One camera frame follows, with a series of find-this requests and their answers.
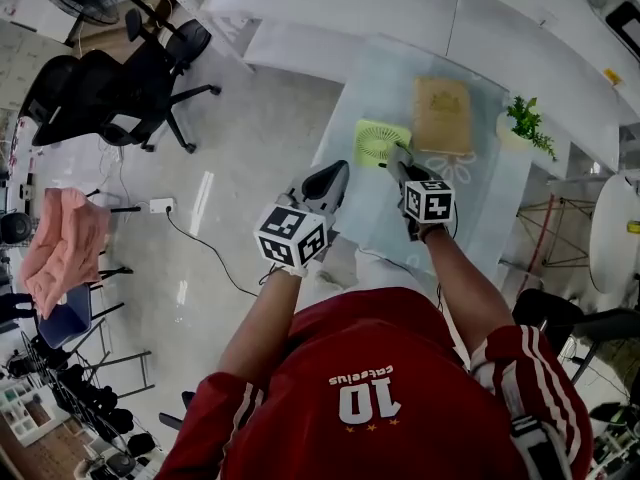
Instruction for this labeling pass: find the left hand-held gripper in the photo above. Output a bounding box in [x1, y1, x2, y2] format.
[253, 159, 351, 269]

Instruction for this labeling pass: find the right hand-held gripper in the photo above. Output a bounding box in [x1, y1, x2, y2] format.
[394, 160, 455, 243]

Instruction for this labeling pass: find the white wiping cloth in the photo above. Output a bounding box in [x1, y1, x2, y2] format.
[385, 143, 416, 168]

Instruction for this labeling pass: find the small green fan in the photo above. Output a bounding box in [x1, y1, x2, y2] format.
[353, 119, 412, 168]

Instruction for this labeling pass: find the person's left forearm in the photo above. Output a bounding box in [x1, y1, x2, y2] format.
[217, 267, 301, 384]

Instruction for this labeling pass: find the person's right forearm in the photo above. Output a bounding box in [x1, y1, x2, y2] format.
[427, 225, 516, 369]

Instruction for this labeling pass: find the brown hardcover book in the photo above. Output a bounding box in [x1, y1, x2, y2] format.
[412, 76, 475, 157]

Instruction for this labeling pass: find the white wristband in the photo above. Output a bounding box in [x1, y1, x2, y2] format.
[271, 262, 310, 279]

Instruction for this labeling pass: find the person's light trouser leg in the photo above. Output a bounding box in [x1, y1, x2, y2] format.
[319, 237, 436, 299]

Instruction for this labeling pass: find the green plant in white pot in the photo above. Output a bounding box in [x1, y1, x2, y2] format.
[496, 96, 558, 162]

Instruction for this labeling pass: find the white metal shelf rack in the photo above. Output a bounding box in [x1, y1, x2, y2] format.
[142, 0, 640, 169]

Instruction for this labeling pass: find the person's red shirt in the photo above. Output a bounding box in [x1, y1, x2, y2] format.
[154, 287, 594, 480]

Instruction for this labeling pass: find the black mesh-back chair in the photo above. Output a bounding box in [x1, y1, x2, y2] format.
[510, 287, 640, 384]

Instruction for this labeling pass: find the round white table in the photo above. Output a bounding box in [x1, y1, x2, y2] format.
[499, 172, 640, 295]

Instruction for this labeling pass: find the black high-back office chair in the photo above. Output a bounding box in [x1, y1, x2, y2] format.
[18, 7, 222, 154]

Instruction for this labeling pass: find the pink cloth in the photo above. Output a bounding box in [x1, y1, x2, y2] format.
[19, 186, 114, 320]

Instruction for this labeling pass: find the blue chair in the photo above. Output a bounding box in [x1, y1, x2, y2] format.
[37, 282, 126, 352]

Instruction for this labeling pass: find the pile of black gear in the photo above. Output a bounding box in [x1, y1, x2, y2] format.
[29, 337, 156, 464]

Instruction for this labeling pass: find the black round device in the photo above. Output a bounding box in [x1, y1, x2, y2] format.
[0, 211, 34, 244]

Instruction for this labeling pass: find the white locker cabinet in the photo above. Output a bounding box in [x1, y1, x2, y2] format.
[0, 32, 71, 114]

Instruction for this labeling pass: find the black power strip cable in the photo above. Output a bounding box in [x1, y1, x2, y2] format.
[164, 210, 261, 299]

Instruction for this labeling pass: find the black wire rack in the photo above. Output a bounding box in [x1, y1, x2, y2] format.
[19, 317, 161, 480]

